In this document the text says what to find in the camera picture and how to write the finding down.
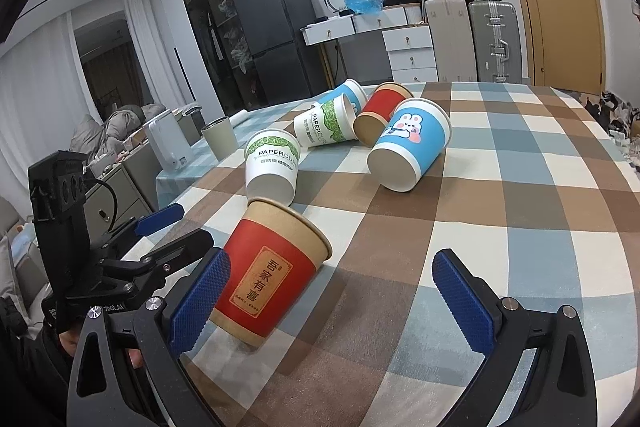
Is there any beige suitcase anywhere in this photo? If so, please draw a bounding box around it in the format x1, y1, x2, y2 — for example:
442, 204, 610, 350
424, 0, 477, 82

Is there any white appliance box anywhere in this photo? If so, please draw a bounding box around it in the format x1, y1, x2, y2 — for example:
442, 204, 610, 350
143, 109, 194, 172

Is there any left hand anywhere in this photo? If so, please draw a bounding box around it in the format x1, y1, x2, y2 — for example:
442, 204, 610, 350
56, 325, 147, 371

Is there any beige tumbler cup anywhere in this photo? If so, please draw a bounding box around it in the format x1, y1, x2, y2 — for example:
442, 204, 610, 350
202, 117, 239, 161

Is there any grey drawer cabinet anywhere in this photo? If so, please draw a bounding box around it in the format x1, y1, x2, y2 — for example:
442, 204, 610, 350
85, 142, 162, 242

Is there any large red paper cup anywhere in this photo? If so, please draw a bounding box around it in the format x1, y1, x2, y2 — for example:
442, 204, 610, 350
210, 197, 332, 348

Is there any checkered tablecloth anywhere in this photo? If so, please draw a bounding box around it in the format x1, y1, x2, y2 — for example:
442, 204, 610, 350
184, 82, 639, 426

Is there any near white green paper cup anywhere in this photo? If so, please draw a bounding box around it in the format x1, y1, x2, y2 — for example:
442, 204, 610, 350
244, 128, 300, 206

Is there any small red paper cup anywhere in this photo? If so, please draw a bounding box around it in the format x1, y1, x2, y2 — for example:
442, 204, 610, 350
354, 82, 412, 147

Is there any silver suitcase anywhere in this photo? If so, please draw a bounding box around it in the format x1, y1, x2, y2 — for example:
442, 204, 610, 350
469, 0, 523, 83

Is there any white green paper cup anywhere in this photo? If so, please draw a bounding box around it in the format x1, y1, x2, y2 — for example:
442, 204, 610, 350
293, 94, 357, 148
244, 128, 300, 206

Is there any grey clothes pile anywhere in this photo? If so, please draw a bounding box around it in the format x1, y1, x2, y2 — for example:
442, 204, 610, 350
68, 104, 166, 162

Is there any dark glass cabinet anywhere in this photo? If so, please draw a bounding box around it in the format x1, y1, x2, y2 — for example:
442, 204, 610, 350
183, 0, 262, 116

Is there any white curtain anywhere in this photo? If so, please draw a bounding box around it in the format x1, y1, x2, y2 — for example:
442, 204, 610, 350
1, 0, 184, 216

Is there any far white green paper cup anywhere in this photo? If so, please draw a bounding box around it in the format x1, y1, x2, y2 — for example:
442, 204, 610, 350
293, 94, 357, 148

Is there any blue plastic bag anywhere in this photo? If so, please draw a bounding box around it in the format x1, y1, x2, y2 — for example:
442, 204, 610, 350
344, 0, 384, 15

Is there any white drawer desk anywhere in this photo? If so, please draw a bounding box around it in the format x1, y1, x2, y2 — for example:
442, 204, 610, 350
302, 3, 438, 84

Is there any blue bunny paper cup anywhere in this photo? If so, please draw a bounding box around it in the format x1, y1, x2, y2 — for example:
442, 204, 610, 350
367, 98, 451, 193

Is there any far blue paper cup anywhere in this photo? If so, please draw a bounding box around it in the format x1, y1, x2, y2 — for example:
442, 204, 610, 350
317, 78, 368, 115

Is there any black cable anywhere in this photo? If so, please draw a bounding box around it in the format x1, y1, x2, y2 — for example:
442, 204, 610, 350
84, 180, 120, 238

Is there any black refrigerator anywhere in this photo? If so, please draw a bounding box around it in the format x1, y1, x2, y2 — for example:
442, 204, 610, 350
233, 0, 328, 105

